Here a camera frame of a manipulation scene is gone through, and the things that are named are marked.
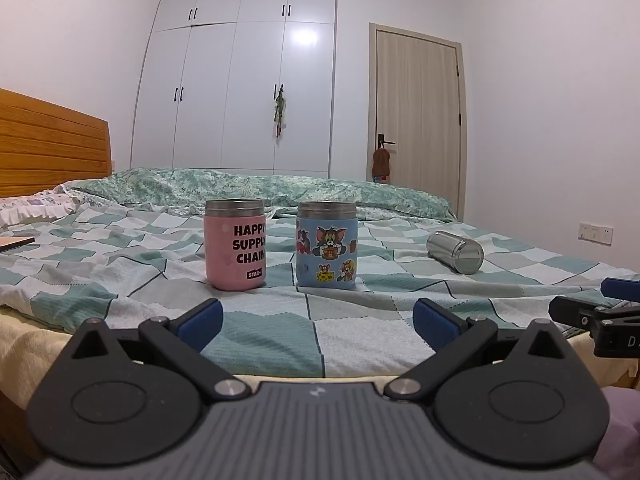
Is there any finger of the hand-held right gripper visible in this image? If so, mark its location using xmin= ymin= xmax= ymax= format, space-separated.
xmin=600 ymin=277 xmax=640 ymax=306
xmin=548 ymin=295 xmax=640 ymax=332

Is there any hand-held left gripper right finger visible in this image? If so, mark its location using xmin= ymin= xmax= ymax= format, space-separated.
xmin=384 ymin=298 xmax=571 ymax=403

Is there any green checked blanket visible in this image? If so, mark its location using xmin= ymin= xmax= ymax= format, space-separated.
xmin=0 ymin=195 xmax=640 ymax=379

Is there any brown bag on door handle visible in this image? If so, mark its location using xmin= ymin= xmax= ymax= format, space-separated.
xmin=372 ymin=146 xmax=392 ymax=184

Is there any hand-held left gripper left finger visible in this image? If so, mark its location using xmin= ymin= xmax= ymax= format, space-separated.
xmin=65 ymin=298 xmax=252 ymax=404

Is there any wooden headboard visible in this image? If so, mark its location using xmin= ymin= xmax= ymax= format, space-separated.
xmin=0 ymin=88 xmax=112 ymax=198

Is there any blue cartoon sticker cup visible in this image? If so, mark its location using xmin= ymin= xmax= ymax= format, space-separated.
xmin=295 ymin=201 xmax=357 ymax=291

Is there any plain stainless steel cup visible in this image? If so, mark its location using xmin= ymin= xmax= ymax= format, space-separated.
xmin=426 ymin=230 xmax=484 ymax=275

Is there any pink lettered cup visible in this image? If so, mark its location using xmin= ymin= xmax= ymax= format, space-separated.
xmin=203 ymin=199 xmax=267 ymax=292

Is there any person's light pink clothing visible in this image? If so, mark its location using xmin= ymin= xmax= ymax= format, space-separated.
xmin=597 ymin=384 xmax=640 ymax=480

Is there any white wardrobe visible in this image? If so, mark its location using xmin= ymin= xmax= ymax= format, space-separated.
xmin=130 ymin=0 xmax=337 ymax=179

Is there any white floral pillow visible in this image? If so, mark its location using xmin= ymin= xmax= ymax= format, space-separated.
xmin=0 ymin=186 xmax=85 ymax=232

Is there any beige wooden door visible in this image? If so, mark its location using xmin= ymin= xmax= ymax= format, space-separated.
xmin=369 ymin=22 xmax=469 ymax=221

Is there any white wall socket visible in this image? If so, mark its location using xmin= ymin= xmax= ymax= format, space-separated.
xmin=578 ymin=221 xmax=614 ymax=246

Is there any green hanging ornament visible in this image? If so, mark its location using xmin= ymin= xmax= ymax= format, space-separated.
xmin=272 ymin=84 xmax=287 ymax=144

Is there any beige bed sheet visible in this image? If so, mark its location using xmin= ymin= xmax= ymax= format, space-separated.
xmin=0 ymin=305 xmax=640 ymax=411

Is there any green floral quilt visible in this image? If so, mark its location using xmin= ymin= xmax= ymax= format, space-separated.
xmin=72 ymin=167 xmax=458 ymax=224

